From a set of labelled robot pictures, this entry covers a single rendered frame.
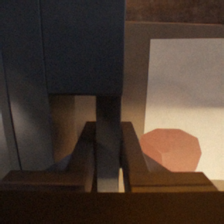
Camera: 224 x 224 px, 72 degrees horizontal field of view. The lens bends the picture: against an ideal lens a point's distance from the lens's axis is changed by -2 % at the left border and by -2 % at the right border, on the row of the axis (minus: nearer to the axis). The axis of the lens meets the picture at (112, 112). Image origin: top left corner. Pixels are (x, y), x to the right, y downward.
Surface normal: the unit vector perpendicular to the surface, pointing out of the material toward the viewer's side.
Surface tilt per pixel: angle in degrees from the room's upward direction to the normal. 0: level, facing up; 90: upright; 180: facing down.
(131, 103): 0
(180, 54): 0
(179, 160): 15
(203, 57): 0
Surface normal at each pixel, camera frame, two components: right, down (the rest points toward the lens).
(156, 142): -0.30, -0.36
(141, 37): 0.00, 0.28
